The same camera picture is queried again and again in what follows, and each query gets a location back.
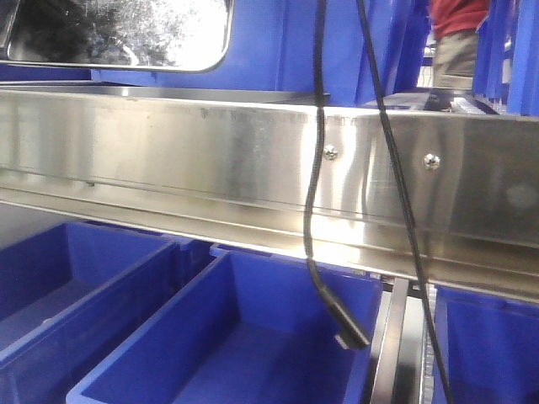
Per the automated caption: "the person in red shirt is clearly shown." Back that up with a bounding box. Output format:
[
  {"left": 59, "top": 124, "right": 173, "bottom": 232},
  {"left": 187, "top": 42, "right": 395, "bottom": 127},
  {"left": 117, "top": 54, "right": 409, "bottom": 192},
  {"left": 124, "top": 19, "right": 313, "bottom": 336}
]
[{"left": 430, "top": 0, "right": 490, "bottom": 89}]

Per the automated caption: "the upper right blue bin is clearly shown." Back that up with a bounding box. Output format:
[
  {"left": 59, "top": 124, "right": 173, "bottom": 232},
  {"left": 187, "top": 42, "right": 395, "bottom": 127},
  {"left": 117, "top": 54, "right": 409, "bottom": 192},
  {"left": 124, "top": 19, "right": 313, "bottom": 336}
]
[{"left": 350, "top": 1, "right": 430, "bottom": 106}]

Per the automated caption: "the right rail screw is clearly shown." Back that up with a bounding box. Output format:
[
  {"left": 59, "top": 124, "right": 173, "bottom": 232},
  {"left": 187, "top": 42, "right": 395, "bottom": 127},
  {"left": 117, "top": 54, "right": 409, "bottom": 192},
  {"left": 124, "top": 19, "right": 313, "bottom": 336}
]
[{"left": 423, "top": 153, "right": 441, "bottom": 171}]

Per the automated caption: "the silver metal tray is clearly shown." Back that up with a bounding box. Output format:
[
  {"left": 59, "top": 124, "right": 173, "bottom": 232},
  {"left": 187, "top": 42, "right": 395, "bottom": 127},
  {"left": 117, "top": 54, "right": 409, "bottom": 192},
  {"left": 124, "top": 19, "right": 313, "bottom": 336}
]
[{"left": 1, "top": 1, "right": 234, "bottom": 72}]

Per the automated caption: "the thin black cable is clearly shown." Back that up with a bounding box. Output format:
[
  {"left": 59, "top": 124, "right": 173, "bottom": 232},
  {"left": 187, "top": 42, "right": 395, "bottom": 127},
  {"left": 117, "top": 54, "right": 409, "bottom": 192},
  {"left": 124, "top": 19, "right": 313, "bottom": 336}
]
[{"left": 355, "top": 0, "right": 455, "bottom": 404}]

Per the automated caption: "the far left lower blue bin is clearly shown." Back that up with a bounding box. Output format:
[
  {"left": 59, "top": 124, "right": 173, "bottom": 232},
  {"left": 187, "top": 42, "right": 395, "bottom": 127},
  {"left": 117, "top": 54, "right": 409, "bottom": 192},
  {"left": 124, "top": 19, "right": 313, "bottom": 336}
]
[{"left": 1, "top": 222, "right": 174, "bottom": 403}]

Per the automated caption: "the left rail screw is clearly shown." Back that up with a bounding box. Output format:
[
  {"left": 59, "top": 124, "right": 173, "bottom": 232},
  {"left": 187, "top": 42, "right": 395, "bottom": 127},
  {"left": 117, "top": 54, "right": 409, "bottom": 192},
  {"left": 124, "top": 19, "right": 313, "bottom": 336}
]
[{"left": 323, "top": 145, "right": 339, "bottom": 161}]

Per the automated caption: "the steel roller track divider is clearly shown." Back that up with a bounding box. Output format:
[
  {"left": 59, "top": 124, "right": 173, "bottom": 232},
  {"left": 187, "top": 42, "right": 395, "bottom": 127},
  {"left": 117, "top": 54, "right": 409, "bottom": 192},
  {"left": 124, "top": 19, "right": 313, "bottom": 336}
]
[{"left": 364, "top": 278, "right": 434, "bottom": 403}]

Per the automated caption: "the lower right blue bin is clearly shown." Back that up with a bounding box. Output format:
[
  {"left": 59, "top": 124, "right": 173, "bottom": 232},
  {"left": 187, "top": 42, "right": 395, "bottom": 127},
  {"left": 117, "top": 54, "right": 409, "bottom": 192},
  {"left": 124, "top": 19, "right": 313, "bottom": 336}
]
[{"left": 435, "top": 287, "right": 538, "bottom": 403}]

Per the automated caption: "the blue bin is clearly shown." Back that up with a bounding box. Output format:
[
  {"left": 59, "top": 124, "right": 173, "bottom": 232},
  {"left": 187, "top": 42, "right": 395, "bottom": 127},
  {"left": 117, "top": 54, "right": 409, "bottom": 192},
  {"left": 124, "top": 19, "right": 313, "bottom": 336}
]
[
  {"left": 350, "top": 1, "right": 430, "bottom": 106},
  {"left": 1, "top": 222, "right": 174, "bottom": 403},
  {"left": 435, "top": 287, "right": 538, "bottom": 403},
  {"left": 91, "top": 1, "right": 361, "bottom": 106},
  {"left": 67, "top": 251, "right": 370, "bottom": 403}
]

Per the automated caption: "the upper left blue bin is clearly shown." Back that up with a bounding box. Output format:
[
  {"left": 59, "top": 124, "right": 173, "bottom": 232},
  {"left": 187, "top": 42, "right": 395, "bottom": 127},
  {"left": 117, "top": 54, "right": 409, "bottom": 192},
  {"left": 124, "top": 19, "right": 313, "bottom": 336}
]
[{"left": 91, "top": 1, "right": 361, "bottom": 106}]

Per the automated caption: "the black cable with plug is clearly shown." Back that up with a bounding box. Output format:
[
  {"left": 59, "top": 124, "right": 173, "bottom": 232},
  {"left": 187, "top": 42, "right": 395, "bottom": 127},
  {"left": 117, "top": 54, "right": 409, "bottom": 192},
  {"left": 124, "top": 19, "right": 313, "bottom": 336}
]
[{"left": 303, "top": 0, "right": 372, "bottom": 350}]

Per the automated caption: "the stainless steel shelf rail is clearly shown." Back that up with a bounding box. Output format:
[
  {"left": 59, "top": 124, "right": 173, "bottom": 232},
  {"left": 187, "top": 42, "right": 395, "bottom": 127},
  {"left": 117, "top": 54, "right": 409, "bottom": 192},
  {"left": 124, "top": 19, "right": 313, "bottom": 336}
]
[{"left": 1, "top": 88, "right": 538, "bottom": 301}]

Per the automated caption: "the rail screw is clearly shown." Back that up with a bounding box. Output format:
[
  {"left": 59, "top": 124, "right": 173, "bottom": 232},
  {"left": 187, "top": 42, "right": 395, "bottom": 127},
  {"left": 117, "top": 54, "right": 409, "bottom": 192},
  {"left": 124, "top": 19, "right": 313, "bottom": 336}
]
[
  {"left": 323, "top": 145, "right": 339, "bottom": 161},
  {"left": 423, "top": 153, "right": 441, "bottom": 171}
]

